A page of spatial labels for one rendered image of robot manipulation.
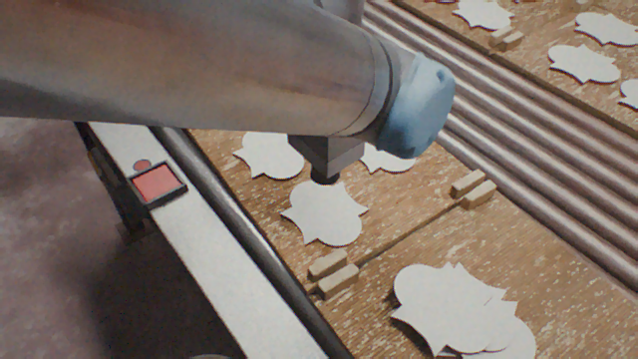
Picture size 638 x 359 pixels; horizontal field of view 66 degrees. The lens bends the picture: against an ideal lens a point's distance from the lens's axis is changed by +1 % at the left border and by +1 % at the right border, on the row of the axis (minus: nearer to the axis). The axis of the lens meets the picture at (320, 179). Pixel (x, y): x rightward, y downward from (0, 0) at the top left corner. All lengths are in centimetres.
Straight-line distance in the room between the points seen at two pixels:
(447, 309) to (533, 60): 65
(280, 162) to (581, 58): 68
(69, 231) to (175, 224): 135
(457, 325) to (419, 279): 7
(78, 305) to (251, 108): 172
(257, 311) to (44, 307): 135
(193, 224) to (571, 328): 55
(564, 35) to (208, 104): 111
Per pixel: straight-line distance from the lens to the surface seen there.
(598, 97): 109
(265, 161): 81
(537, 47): 119
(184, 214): 80
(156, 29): 17
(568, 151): 97
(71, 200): 223
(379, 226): 73
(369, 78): 29
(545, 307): 72
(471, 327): 64
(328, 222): 72
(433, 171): 82
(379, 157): 82
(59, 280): 200
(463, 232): 75
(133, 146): 94
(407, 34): 120
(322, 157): 59
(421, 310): 64
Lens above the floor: 152
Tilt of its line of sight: 48 degrees down
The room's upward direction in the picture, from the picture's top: straight up
